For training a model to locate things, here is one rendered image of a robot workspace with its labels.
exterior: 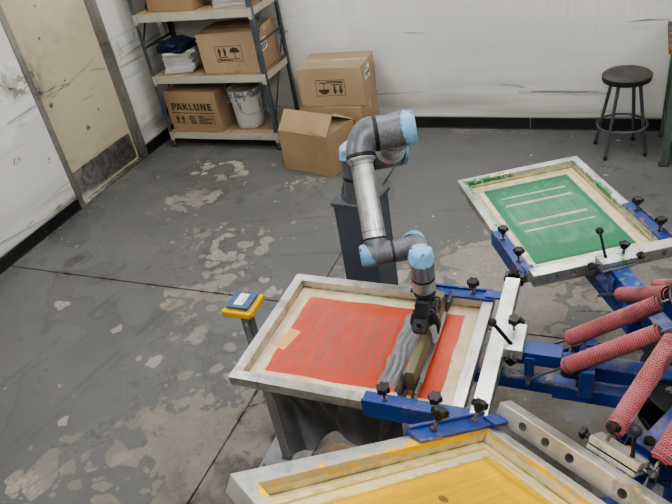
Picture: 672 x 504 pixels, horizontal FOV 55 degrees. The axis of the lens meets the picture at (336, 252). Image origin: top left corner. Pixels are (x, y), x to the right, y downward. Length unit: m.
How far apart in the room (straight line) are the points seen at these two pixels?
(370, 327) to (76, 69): 4.35
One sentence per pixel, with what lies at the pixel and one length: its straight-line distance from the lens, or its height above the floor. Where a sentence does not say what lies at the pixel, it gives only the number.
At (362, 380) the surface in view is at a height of 0.96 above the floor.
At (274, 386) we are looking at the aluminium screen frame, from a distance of 2.17.
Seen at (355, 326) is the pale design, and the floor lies 0.96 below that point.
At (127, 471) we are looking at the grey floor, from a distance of 3.50.
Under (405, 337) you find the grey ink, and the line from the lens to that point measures 2.28.
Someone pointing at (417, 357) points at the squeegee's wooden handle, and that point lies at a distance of 2.06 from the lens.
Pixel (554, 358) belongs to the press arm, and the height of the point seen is 1.04.
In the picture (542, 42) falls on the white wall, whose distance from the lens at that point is 5.64.
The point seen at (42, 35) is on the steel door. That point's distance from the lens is 5.92.
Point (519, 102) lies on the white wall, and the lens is 5.84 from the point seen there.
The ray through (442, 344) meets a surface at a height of 0.96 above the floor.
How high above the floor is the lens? 2.49
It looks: 34 degrees down
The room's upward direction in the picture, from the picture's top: 10 degrees counter-clockwise
